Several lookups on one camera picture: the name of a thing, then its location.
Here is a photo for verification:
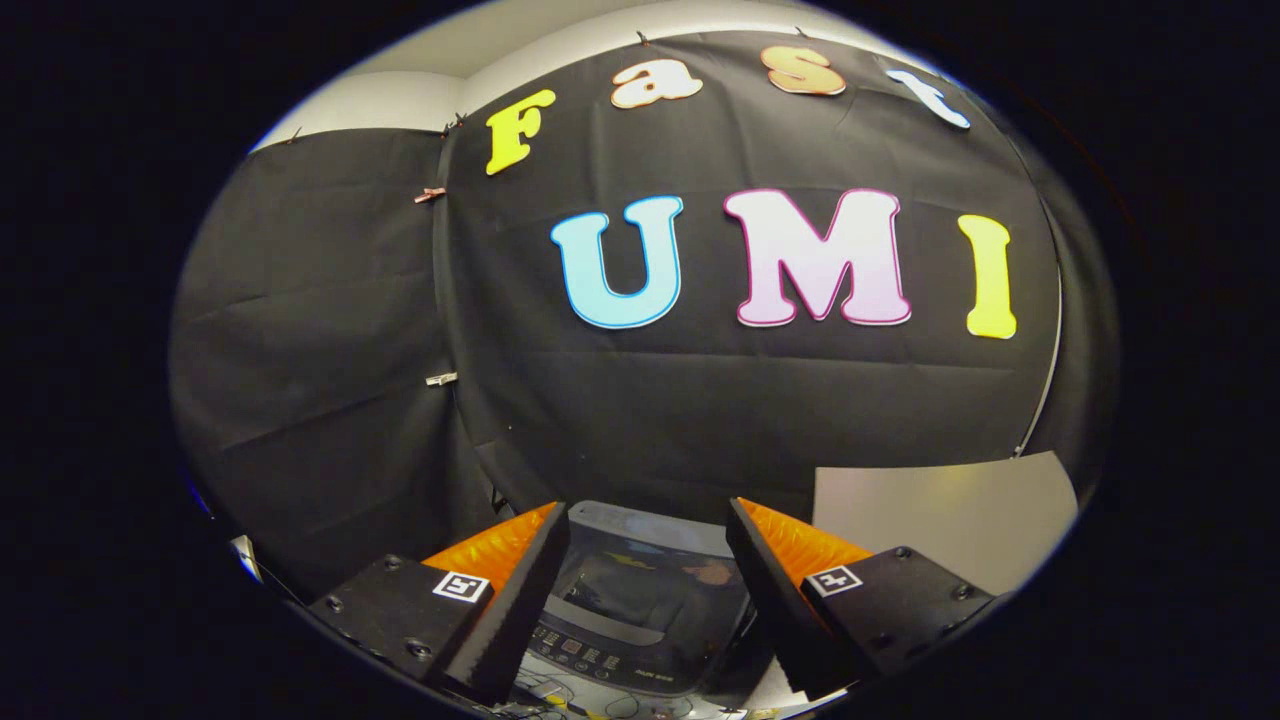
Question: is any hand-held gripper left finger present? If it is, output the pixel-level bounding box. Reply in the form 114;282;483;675
306;500;573;706

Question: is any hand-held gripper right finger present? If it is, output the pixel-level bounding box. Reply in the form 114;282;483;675
724;495;1002;703

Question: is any grey washing machine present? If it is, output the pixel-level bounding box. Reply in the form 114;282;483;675
510;500;801;716

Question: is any grey table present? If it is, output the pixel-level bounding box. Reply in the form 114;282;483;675
812;450;1079;598

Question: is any black backdrop cloth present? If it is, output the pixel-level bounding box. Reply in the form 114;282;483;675
168;30;1121;601

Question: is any thin white pole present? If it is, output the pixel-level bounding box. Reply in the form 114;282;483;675
1013;255;1064;458

